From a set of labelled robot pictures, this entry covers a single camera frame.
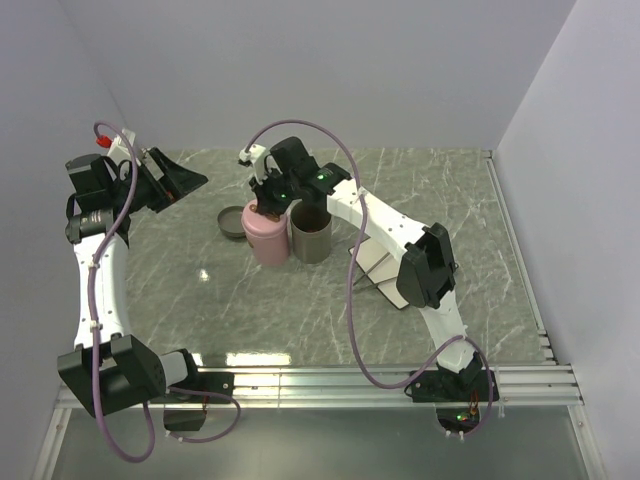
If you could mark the metal tongs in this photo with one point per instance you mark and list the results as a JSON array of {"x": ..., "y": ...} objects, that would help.
[{"x": 383, "y": 270}]

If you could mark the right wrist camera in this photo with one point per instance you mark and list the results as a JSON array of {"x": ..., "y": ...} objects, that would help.
[{"x": 255, "y": 156}]

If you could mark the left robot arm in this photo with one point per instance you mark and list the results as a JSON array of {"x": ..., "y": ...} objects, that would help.
[{"x": 109, "y": 369}]

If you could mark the aluminium rail frame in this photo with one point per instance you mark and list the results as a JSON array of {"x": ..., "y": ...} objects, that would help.
[{"x": 302, "y": 409}]

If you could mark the grey cylinder container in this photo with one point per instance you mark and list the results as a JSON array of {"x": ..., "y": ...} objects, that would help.
[{"x": 310, "y": 233}]

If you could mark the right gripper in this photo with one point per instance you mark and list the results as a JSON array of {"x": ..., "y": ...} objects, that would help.
[{"x": 263, "y": 203}]

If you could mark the white square plate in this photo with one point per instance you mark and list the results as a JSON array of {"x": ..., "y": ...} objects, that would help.
[{"x": 369, "y": 252}]

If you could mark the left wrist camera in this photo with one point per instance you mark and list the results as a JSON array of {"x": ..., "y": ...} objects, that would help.
[{"x": 119, "y": 151}]

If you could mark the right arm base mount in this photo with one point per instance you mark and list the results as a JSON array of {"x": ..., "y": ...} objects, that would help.
[{"x": 458, "y": 411}]

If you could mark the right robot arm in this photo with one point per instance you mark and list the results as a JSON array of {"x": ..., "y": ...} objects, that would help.
[{"x": 287, "y": 172}]

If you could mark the pink cylinder container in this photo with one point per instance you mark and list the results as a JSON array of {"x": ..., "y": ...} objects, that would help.
[{"x": 270, "y": 251}]

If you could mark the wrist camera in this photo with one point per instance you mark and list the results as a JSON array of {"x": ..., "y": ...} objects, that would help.
[
  {"x": 255, "y": 156},
  {"x": 119, "y": 151}
]

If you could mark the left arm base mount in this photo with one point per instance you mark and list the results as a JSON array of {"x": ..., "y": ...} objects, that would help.
[{"x": 220, "y": 386}]

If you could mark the pink lid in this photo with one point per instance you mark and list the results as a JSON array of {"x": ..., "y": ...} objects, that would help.
[{"x": 261, "y": 227}]

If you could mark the grey lid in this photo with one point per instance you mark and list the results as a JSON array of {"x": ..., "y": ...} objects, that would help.
[{"x": 229, "y": 221}]

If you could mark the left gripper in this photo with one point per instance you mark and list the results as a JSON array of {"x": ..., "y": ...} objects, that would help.
[{"x": 175, "y": 181}]

